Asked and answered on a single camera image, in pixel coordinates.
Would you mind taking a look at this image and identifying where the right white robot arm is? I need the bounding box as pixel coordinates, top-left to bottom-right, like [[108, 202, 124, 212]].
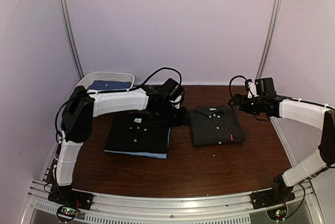
[[228, 75, 334, 204]]

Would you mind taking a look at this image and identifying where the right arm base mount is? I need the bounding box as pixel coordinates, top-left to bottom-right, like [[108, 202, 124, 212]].
[[250, 177, 295, 221]]

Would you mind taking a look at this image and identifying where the dark pinstriped long sleeve shirt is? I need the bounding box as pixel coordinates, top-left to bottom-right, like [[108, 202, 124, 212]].
[[189, 105, 246, 147]]

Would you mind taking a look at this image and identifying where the black shirt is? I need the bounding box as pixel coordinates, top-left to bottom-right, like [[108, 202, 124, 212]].
[[104, 113, 171, 159]]

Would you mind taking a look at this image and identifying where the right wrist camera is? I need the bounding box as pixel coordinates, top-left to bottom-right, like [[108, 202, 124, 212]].
[[244, 79, 257, 98]]

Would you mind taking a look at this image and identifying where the left black cable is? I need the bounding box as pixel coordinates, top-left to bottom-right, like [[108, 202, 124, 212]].
[[130, 67, 183, 91]]

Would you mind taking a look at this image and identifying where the left aluminium frame post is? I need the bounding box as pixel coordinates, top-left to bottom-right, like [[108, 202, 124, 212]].
[[59, 0, 84, 79]]

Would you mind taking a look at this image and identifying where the aluminium front rail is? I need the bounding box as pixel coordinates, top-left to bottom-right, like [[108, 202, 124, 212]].
[[18, 180, 325, 223]]

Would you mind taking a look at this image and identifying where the blue patterned shirt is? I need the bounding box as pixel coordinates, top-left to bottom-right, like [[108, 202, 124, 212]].
[[88, 80, 132, 91]]

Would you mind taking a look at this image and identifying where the aluminium frame post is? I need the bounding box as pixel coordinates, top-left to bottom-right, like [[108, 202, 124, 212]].
[[59, 0, 84, 79], [256, 0, 282, 79]]

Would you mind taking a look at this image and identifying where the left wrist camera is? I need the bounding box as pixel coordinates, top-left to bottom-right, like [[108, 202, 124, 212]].
[[171, 95, 184, 109]]

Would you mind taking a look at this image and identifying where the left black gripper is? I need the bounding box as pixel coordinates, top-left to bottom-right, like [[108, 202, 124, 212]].
[[155, 100, 190, 128]]

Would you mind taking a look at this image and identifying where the right aluminium frame post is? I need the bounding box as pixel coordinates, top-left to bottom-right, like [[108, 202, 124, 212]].
[[256, 0, 282, 79]]

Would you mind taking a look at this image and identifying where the right black cable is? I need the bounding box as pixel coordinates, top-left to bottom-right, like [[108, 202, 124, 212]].
[[228, 75, 249, 99]]

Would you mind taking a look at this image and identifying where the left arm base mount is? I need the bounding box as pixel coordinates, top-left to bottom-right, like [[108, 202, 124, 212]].
[[48, 182, 94, 223]]

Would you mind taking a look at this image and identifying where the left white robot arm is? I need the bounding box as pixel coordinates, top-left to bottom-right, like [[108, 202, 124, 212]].
[[53, 78, 187, 205]]

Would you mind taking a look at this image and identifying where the white plastic basin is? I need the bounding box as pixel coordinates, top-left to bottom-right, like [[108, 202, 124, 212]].
[[77, 72, 135, 89]]

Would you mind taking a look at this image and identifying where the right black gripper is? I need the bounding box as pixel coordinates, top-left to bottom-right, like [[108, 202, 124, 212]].
[[229, 94, 266, 116]]

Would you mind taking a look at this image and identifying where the black cable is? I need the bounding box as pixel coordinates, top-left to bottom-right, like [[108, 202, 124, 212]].
[[130, 67, 183, 91], [228, 75, 249, 99]]

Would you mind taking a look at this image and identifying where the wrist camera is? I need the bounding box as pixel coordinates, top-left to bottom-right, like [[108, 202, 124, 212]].
[[171, 95, 184, 109], [244, 79, 257, 98]]

